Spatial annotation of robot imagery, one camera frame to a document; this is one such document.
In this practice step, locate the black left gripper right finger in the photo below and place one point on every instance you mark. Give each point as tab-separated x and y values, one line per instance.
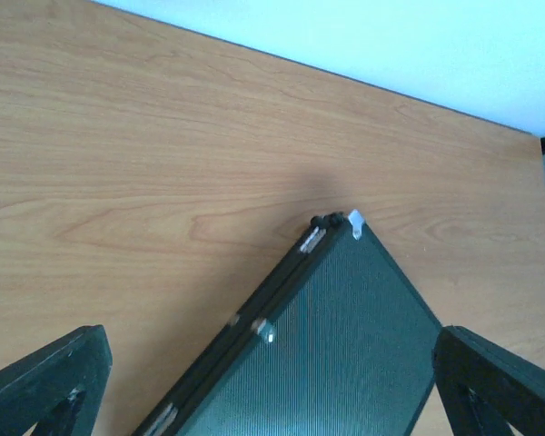
484	388

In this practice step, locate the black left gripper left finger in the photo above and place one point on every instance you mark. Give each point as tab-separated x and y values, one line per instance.
58	389

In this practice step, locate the black poker set case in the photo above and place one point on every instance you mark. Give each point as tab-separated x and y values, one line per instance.
335	341

